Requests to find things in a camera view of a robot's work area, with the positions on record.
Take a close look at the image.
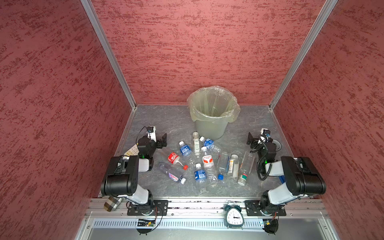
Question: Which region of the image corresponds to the beige calculator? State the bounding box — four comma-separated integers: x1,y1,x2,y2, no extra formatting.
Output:
124,145,139,156

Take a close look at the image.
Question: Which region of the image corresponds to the red white label water bottle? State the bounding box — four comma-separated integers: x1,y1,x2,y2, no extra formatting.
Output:
202,147,218,185

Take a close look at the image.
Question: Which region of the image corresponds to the left circuit board with cables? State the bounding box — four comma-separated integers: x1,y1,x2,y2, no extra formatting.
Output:
136,206,164,236

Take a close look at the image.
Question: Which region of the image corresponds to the clear bottle blue cap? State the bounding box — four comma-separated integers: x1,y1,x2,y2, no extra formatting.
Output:
218,152,230,181

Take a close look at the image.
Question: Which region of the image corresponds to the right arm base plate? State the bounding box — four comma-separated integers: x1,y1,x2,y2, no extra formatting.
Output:
244,200,287,217

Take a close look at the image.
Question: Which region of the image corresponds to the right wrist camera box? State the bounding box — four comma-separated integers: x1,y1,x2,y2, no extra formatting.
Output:
261,128,271,138

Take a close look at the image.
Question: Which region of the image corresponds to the right circuit board with cables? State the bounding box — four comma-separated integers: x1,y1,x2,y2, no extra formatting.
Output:
263,212,279,235

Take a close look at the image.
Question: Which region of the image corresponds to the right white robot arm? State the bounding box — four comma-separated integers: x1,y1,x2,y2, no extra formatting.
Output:
246,129,327,217

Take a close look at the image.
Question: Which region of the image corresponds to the Pocari blue label bottle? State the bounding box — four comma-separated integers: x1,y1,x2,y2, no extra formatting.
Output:
200,136,222,154

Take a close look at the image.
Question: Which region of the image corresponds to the green alarm clock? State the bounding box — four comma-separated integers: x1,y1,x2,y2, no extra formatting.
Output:
224,202,245,230

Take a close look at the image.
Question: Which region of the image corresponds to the translucent green bin liner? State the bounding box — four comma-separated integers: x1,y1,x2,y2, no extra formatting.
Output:
187,86,241,123

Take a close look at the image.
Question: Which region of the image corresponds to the green label square bottle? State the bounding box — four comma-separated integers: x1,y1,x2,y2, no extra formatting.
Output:
193,132,201,156

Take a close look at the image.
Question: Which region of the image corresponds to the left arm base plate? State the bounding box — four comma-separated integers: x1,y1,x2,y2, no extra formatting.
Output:
127,200,169,217

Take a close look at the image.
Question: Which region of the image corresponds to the aluminium front rail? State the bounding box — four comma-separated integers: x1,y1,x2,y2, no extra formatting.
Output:
85,197,329,219

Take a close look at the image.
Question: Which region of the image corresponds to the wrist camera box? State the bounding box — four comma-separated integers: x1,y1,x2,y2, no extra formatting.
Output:
261,128,271,138
147,126,157,142

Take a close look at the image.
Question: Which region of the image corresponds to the yellow label white bottle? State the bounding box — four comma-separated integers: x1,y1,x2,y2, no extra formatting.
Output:
227,154,239,178

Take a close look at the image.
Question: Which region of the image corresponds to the blue label bottle upper left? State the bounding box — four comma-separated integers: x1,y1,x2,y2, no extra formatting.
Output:
179,141,193,164

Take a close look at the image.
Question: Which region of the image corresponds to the clear bottle green label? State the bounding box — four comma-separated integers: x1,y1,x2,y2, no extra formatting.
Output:
238,151,256,187

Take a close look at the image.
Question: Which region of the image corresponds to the blue label bottle front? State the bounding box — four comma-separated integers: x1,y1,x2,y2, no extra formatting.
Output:
194,163,208,192

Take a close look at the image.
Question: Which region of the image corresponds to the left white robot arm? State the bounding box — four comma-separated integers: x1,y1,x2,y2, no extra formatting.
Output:
101,133,169,216

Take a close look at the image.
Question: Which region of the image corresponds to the purple label clear bottle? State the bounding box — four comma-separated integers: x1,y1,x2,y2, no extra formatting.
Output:
157,163,187,185

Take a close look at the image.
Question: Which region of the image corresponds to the striped brown cylinder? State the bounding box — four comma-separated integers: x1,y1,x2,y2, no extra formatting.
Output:
104,197,123,212

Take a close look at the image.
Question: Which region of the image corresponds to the blue box cutter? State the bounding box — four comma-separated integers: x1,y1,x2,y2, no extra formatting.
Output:
279,176,286,184

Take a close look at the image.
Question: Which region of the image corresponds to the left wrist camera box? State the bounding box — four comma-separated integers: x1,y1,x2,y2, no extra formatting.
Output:
147,126,157,142

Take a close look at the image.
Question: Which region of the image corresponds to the circuit board with cables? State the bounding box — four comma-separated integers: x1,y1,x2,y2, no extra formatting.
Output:
136,206,164,236
263,212,279,235

